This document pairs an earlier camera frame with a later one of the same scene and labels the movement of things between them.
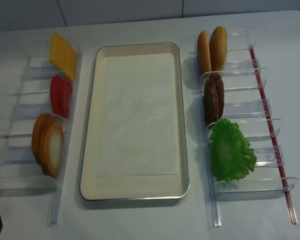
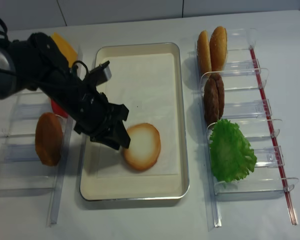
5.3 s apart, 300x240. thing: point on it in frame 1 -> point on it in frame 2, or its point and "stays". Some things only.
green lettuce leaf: x=232 y=157 stays
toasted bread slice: x=51 y=148 -> x=144 y=147
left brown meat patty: x=211 y=102 stays
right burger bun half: x=218 y=48 stays
